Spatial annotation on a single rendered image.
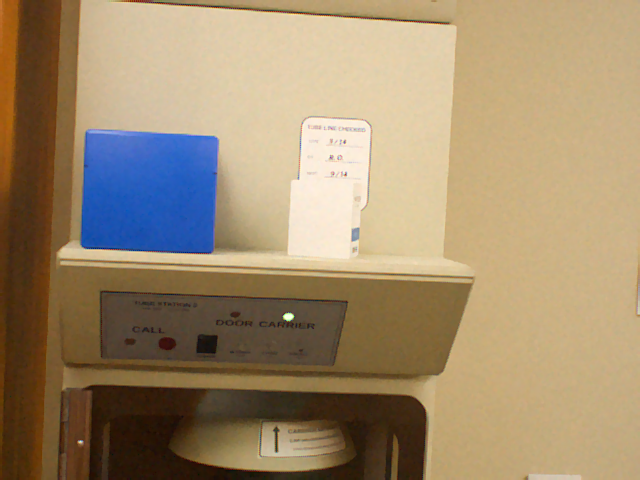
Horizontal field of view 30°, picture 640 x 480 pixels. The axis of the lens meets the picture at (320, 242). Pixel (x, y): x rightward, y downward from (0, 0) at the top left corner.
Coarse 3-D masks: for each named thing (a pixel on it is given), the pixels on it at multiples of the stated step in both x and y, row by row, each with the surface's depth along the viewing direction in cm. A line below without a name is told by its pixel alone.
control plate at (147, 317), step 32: (128, 320) 95; (160, 320) 95; (192, 320) 96; (224, 320) 96; (256, 320) 96; (320, 320) 97; (128, 352) 98; (160, 352) 99; (192, 352) 99; (224, 352) 99; (256, 352) 99; (288, 352) 99; (320, 352) 100
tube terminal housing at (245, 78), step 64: (128, 64) 101; (192, 64) 102; (256, 64) 102; (320, 64) 103; (384, 64) 104; (448, 64) 104; (128, 128) 101; (192, 128) 102; (256, 128) 103; (384, 128) 104; (448, 128) 105; (256, 192) 103; (384, 192) 104; (64, 384) 102; (128, 384) 102; (192, 384) 103; (256, 384) 104; (320, 384) 105; (384, 384) 105
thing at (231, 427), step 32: (96, 416) 101; (128, 416) 102; (160, 416) 102; (192, 416) 102; (224, 416) 102; (256, 416) 103; (288, 416) 103; (320, 416) 103; (352, 416) 104; (384, 416) 104; (416, 416) 104; (96, 448) 101; (128, 448) 102; (160, 448) 102; (192, 448) 102; (224, 448) 103; (256, 448) 103; (288, 448) 103; (320, 448) 104; (352, 448) 104; (384, 448) 104; (416, 448) 105
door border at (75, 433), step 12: (72, 396) 101; (84, 396) 101; (72, 408) 101; (84, 408) 101; (72, 420) 101; (84, 420) 101; (60, 432) 101; (72, 432) 101; (84, 432) 101; (60, 444) 101; (72, 444) 101; (84, 444) 101; (72, 456) 101; (84, 456) 101; (72, 468) 101; (84, 468) 101
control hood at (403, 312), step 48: (96, 288) 92; (144, 288) 93; (192, 288) 93; (240, 288) 93; (288, 288) 93; (336, 288) 94; (384, 288) 94; (432, 288) 94; (96, 336) 97; (384, 336) 99; (432, 336) 99
